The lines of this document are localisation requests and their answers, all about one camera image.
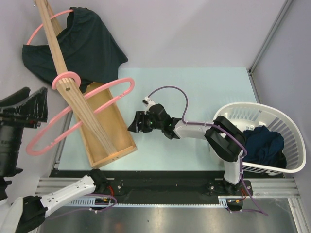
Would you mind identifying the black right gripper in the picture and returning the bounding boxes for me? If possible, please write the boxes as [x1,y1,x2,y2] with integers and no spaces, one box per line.
[128,112,163,133]

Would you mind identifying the wooden rack base tray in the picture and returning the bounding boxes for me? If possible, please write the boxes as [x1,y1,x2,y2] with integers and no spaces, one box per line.
[75,82,137,168]

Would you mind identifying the pink plastic hanger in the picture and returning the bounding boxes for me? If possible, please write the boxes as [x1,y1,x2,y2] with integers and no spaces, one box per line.
[26,77,135,156]

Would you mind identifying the wooden rack post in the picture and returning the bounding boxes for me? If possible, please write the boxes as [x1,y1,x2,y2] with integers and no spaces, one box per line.
[34,0,116,156]

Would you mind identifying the dark green shorts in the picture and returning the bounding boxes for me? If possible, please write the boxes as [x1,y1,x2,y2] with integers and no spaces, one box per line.
[22,7,128,93]

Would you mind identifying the pink hanger with green shorts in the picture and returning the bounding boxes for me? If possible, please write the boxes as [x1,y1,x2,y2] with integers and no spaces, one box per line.
[26,8,73,46]

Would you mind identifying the navy blue shorts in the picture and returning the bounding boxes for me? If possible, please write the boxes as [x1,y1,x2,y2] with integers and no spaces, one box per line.
[243,126,287,168]

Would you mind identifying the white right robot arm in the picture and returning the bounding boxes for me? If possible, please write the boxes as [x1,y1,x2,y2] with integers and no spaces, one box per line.
[127,104,247,195]

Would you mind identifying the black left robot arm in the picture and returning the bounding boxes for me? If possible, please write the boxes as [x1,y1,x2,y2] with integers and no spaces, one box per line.
[0,87,108,233]

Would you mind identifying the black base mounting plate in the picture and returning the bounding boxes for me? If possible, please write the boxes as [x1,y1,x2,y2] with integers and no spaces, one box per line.
[48,169,253,211]

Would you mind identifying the white laundry basket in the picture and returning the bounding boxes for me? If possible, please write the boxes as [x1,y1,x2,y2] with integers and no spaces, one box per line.
[214,102,306,176]

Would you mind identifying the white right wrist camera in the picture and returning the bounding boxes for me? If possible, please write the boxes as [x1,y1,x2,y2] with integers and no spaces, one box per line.
[142,96,155,106]

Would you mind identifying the aluminium rail with cable duct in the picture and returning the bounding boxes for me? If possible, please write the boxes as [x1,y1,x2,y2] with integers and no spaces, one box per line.
[36,178,299,208]

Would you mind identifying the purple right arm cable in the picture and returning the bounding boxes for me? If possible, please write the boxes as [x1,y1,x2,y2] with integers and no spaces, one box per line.
[148,86,269,216]

